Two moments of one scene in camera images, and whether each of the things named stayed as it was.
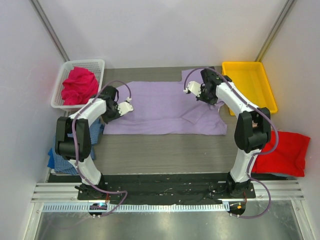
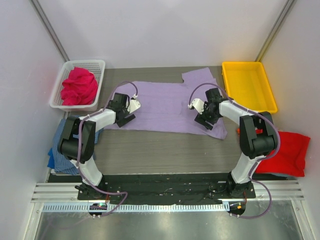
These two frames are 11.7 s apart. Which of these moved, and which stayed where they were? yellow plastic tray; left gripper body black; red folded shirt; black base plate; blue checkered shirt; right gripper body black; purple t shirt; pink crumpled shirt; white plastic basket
Moved: right gripper body black; purple t shirt; left gripper body black
Stayed: blue checkered shirt; red folded shirt; pink crumpled shirt; white plastic basket; yellow plastic tray; black base plate
